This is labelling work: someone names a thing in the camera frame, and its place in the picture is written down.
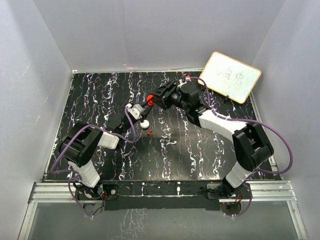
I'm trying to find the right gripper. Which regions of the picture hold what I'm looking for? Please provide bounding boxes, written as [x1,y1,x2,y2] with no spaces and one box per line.
[148,81,189,112]

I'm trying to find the orange earbud charging case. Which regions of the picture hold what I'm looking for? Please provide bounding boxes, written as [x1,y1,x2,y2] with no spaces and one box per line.
[146,94,155,106]

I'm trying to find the white round disc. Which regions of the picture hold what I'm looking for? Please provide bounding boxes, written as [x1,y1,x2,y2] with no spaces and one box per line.
[140,120,150,130]

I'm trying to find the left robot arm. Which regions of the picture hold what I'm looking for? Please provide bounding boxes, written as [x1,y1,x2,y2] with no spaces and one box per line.
[57,102,153,200]

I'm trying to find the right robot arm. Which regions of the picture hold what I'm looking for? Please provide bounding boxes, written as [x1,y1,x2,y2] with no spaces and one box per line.
[147,80,274,199]

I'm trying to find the small whiteboard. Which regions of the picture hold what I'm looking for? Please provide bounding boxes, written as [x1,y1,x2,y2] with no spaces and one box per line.
[200,51,262,104]

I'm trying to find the black base bar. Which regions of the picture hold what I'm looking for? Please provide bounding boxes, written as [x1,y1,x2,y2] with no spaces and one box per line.
[75,180,251,212]

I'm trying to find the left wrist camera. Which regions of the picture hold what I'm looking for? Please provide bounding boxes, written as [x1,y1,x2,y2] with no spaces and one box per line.
[125,103,144,120]

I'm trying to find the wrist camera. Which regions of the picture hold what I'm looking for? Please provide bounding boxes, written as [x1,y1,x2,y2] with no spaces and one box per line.
[178,75,191,87]
[125,103,144,120]

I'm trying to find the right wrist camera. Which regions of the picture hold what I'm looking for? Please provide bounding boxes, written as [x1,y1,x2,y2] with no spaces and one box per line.
[178,75,191,87]

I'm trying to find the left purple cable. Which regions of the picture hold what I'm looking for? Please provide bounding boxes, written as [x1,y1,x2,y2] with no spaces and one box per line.
[50,112,138,218]

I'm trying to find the purple cable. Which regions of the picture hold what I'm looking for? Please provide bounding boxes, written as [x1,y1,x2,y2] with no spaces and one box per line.
[186,76,294,217]
[50,112,138,218]

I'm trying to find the aluminium rail frame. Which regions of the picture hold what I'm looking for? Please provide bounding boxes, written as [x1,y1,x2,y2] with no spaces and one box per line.
[19,72,308,240]

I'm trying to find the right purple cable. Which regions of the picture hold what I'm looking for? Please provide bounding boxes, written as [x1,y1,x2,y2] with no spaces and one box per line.
[186,76,294,217]

